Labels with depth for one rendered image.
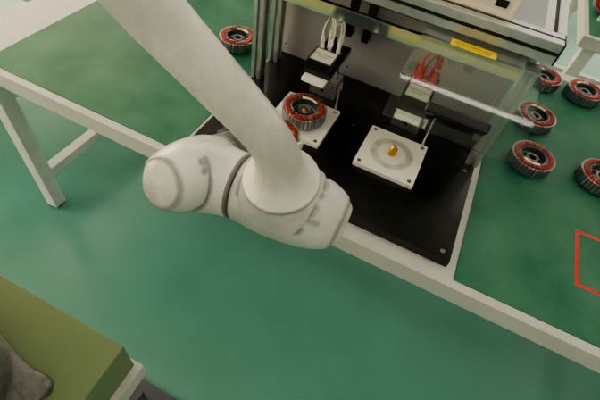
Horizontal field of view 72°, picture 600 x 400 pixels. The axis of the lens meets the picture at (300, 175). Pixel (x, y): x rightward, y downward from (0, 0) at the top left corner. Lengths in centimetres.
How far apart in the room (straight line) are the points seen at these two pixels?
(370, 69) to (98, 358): 94
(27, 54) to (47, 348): 88
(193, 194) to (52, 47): 92
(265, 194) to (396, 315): 125
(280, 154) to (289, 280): 123
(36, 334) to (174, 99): 66
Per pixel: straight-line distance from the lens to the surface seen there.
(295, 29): 127
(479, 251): 99
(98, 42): 140
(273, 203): 52
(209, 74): 41
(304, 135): 102
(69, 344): 73
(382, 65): 121
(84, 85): 124
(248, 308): 161
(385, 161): 102
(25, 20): 155
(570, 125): 148
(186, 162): 57
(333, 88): 114
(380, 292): 172
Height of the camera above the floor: 149
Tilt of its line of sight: 49 degrees down
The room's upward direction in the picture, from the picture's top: 11 degrees clockwise
